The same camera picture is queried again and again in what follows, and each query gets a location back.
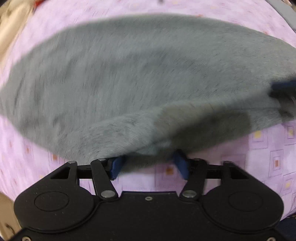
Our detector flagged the grey pants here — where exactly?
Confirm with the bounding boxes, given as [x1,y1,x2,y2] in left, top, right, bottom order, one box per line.
[1,15,295,164]

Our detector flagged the beige satin pillow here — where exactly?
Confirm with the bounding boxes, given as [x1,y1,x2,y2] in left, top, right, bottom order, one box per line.
[1,0,36,64]

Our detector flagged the purple patterned bed sheet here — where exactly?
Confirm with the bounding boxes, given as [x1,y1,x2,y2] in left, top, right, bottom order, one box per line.
[1,1,295,215]

